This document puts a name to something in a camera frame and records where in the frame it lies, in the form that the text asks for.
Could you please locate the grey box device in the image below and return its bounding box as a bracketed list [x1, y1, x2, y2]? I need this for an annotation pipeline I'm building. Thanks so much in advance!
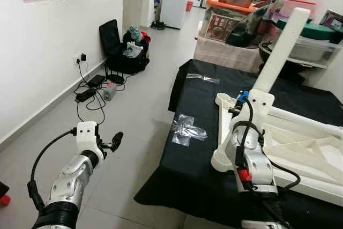
[103, 83, 117, 102]

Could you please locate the clear tape cross patch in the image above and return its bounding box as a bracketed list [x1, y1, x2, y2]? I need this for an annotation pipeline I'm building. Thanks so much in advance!
[171, 114, 208, 147]

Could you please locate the black power adapter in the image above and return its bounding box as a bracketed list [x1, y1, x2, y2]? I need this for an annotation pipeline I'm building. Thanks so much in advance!
[75, 88, 97, 102]
[87, 75, 106, 87]

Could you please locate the black wok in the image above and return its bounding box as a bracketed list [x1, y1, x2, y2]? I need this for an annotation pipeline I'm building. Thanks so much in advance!
[258, 40, 306, 82]

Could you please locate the black plastic bag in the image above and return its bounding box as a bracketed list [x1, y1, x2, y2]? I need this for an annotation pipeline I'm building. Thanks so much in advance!
[225, 5, 279, 47]

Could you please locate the black tablecloth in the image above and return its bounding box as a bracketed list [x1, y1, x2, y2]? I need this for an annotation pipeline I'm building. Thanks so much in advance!
[134, 59, 343, 229]

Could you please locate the white plastic wrapper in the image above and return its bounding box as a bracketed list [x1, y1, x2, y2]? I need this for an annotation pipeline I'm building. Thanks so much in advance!
[123, 44, 144, 59]

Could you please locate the white cabinet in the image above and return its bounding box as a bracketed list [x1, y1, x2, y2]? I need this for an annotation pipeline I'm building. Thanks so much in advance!
[160, 0, 189, 30]

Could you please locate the dark printed carton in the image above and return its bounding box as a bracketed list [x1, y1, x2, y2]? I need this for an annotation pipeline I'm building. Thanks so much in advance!
[320, 9, 343, 31]

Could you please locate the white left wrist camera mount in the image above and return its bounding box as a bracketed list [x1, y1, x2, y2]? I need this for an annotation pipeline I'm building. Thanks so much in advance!
[75, 121, 105, 157]

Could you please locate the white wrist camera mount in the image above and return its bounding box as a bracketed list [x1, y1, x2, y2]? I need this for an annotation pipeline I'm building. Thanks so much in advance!
[75, 121, 105, 157]
[225, 88, 275, 160]

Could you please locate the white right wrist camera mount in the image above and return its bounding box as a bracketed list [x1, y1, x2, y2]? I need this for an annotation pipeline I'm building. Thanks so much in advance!
[225, 88, 275, 160]

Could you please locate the black floor cable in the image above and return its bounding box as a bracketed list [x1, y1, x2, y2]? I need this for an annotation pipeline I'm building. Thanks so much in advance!
[75, 60, 126, 125]

